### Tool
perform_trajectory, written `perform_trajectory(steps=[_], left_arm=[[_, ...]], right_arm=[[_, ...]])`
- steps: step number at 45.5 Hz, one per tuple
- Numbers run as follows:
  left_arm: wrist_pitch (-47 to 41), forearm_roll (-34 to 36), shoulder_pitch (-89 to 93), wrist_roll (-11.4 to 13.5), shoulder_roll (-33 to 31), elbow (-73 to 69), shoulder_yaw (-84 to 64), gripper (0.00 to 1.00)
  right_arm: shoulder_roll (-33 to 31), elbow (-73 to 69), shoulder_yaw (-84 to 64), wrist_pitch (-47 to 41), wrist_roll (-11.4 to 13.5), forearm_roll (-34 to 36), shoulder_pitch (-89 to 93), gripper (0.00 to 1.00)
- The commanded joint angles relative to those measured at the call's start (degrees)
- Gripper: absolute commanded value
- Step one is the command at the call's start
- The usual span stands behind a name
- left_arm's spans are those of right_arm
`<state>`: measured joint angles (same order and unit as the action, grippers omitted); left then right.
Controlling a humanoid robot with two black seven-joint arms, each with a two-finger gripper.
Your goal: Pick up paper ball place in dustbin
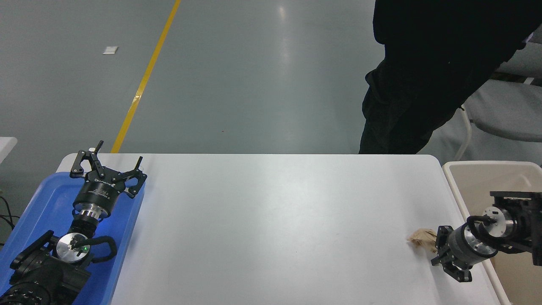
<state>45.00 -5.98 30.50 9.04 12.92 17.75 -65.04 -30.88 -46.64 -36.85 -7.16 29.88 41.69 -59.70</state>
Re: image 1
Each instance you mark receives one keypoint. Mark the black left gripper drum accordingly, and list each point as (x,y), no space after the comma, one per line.
(99,192)

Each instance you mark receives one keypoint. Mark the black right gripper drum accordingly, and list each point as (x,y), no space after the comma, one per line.
(463,250)

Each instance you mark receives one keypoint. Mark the tan paper ball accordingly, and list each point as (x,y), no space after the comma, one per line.
(423,239)

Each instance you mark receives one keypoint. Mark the blue plastic tray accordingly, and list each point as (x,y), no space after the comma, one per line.
(46,199)

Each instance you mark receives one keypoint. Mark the large pale bin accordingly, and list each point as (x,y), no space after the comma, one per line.
(478,182)

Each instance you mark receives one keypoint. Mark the white side table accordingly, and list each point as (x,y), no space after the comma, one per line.
(6,148)

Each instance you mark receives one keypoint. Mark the small white paper scrap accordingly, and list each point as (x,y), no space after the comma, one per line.
(110,50)

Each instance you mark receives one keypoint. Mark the person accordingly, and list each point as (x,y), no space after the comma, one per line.
(423,63)

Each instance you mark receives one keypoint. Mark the grey chair with white frame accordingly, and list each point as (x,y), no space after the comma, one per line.
(508,114)

